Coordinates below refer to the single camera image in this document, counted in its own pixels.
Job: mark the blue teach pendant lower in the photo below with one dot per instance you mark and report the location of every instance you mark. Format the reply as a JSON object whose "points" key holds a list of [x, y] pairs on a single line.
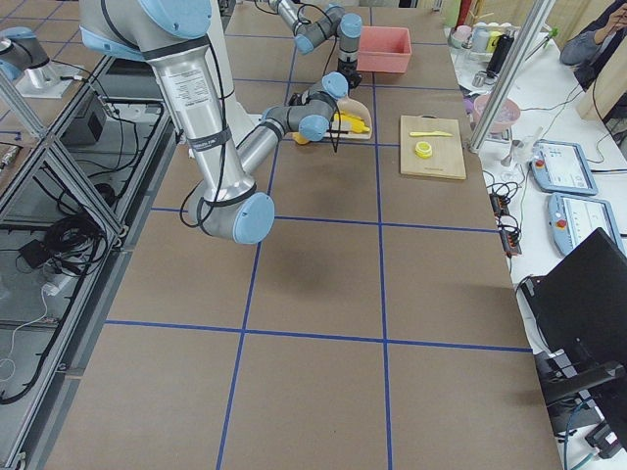
{"points": [[573, 218]]}

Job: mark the person in dark clothes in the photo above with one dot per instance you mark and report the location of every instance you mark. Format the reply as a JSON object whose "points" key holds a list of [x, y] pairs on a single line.
{"points": [[590, 50]]}

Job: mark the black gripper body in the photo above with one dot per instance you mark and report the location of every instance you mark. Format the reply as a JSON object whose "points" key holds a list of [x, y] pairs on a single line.
{"points": [[347, 65]]}

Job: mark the black bottle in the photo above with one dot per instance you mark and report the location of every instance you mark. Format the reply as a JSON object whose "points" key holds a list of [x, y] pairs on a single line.
{"points": [[497, 61]]}

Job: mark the wooden cutting board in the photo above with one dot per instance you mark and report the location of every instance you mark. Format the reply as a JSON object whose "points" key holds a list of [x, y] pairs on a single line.
{"points": [[447, 160]]}

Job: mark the pink plastic bin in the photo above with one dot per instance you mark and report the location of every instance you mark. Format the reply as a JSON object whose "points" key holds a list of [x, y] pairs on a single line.
{"points": [[384, 49]]}

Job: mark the blue teach pendant upper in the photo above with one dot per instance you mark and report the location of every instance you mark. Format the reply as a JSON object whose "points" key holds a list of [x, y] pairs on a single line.
{"points": [[562, 167]]}

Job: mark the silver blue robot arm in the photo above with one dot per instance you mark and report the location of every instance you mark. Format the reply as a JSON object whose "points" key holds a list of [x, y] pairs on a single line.
{"points": [[183, 43], [311, 26]]}

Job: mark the yellow toy lemon half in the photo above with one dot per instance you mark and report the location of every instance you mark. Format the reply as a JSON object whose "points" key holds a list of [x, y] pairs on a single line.
{"points": [[423, 150]]}

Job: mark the black monitor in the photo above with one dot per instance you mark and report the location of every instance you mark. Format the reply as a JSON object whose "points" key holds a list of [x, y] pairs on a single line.
{"points": [[580, 305]]}

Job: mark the blue teach pendant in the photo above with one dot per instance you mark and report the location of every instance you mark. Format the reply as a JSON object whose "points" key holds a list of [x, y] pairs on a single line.
{"points": [[573, 218], [562, 167]]}

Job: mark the yellow toy corn cob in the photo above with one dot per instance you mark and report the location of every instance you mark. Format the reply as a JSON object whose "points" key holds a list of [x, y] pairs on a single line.
{"points": [[356, 124]]}

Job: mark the beige plastic dustpan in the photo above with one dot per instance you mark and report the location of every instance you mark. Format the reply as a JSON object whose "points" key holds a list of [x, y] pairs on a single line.
{"points": [[353, 107]]}

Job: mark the aluminium frame post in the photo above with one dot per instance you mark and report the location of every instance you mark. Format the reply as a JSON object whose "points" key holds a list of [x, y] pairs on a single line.
{"points": [[514, 61]]}

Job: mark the metal measuring cup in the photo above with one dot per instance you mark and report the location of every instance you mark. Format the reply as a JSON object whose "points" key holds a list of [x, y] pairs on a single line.
{"points": [[482, 78]]}

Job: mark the yellow plastic toy knife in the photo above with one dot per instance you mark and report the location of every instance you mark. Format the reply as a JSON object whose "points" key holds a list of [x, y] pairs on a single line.
{"points": [[436, 133]]}

